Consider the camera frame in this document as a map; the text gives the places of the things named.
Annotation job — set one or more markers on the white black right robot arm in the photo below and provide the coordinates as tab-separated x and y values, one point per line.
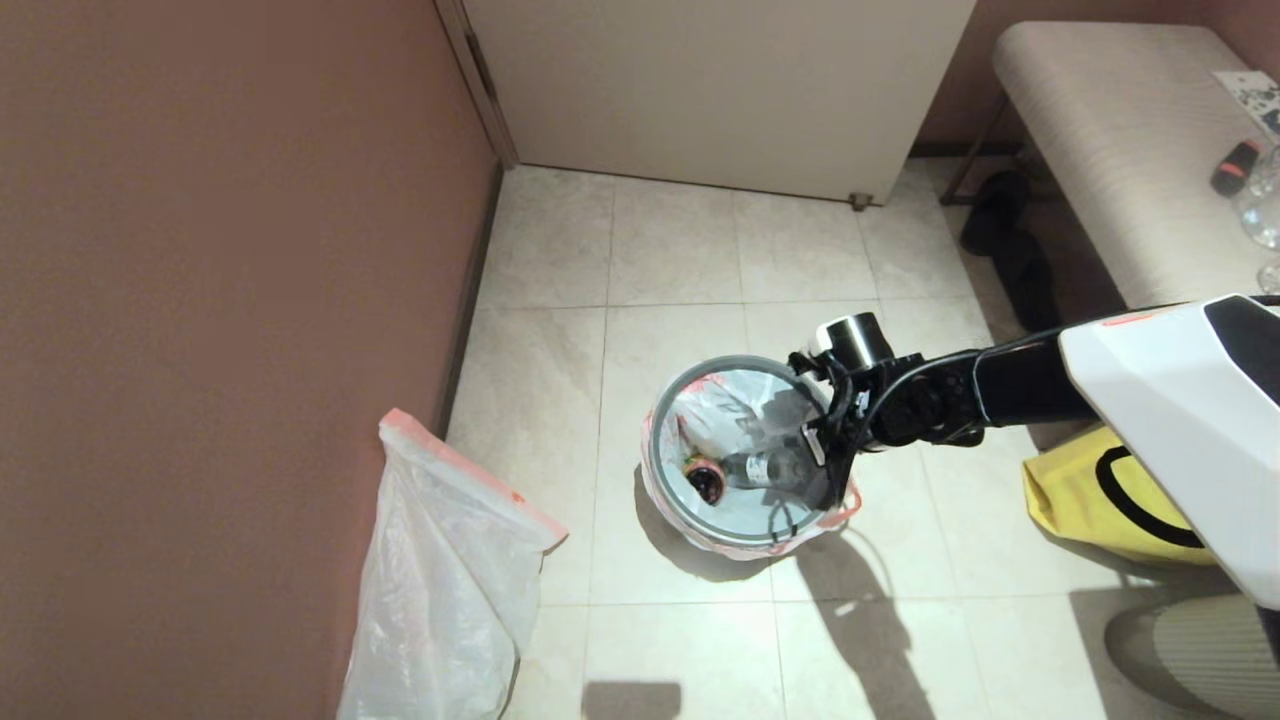
1180	400

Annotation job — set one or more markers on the beige wood grain bench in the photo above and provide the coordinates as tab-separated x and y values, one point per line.
1130	170

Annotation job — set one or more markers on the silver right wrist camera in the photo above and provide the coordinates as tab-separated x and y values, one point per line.
816	446

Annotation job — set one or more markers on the white door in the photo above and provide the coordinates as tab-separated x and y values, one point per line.
720	90

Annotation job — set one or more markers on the white door frame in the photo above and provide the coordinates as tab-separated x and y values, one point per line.
475	70

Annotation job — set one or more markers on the clear plastic bag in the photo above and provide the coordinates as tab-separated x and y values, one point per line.
740	520

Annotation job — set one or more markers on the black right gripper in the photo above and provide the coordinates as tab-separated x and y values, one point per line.
848	435

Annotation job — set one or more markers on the clear glass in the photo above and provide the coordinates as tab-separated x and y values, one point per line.
1264	205
1272	275

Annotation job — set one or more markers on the white blue printed card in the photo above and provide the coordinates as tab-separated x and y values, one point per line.
1255	95

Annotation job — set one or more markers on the round colourful food cup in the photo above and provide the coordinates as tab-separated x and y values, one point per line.
704	482

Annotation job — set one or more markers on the yellow fabric bag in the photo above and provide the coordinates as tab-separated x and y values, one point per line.
1070	500

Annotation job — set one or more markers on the clear plastic bottle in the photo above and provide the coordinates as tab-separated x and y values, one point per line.
760	468

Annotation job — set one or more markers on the small black red object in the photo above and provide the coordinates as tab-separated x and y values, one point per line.
1234	168

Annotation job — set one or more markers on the black slipper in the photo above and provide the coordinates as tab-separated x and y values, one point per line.
1030	285
990	215

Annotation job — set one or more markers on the grey ribbed cushion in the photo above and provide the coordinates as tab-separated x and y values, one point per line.
1180	660

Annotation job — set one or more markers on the small metal door stopper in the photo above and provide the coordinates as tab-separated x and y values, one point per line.
858	202

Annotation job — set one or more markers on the thin metal bench leg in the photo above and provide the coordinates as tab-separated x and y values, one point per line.
975	150

